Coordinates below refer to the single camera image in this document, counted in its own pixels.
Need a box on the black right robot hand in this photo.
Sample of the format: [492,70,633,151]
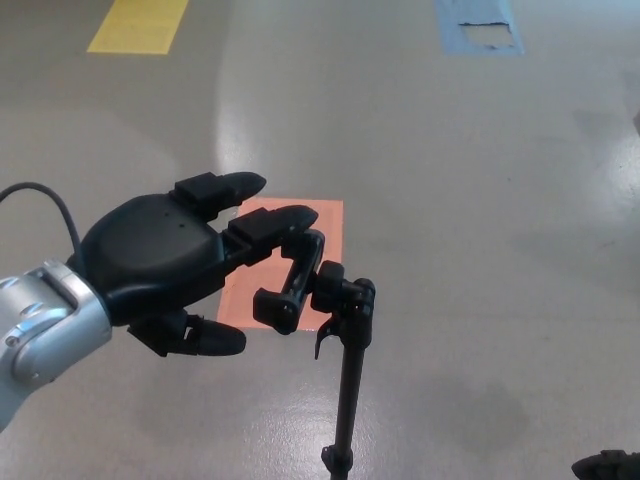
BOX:
[571,449,640,480]

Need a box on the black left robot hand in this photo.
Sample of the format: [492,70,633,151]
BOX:
[66,171,320,359]

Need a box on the black phone stand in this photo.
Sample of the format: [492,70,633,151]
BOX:
[252,229,377,480]

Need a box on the orange floor marker sheet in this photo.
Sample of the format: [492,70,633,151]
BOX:
[216,196,345,334]

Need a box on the yellow floor marker sheet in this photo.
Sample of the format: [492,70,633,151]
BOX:
[86,0,190,55]

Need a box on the torn blue floor marker sheet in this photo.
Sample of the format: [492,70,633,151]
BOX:
[434,0,525,56]

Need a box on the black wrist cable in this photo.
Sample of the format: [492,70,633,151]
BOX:
[0,183,84,257]

